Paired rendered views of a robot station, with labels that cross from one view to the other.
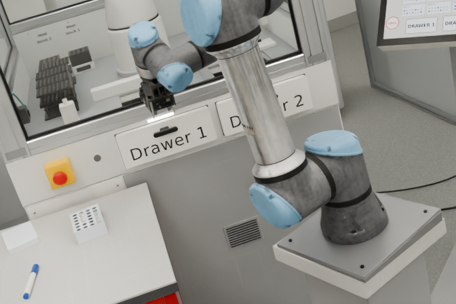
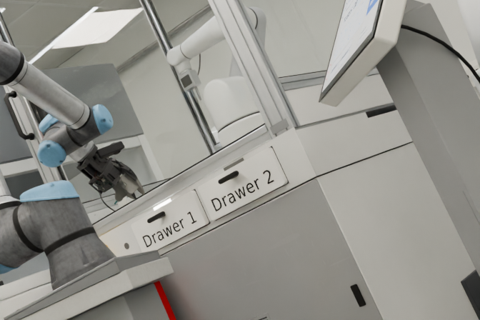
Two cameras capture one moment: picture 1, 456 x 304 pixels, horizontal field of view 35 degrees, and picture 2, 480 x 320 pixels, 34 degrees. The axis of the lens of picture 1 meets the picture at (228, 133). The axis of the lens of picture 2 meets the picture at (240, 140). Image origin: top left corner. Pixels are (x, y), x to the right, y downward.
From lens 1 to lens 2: 2.01 m
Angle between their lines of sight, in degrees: 52
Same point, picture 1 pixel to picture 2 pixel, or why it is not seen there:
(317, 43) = (276, 111)
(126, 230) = not seen: hidden behind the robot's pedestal
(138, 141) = (146, 228)
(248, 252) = not seen: outside the picture
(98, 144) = (124, 232)
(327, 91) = (300, 163)
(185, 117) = (176, 203)
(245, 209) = (254, 304)
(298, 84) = (263, 158)
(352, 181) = (41, 227)
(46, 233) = not seen: hidden behind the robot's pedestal
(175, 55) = (50, 135)
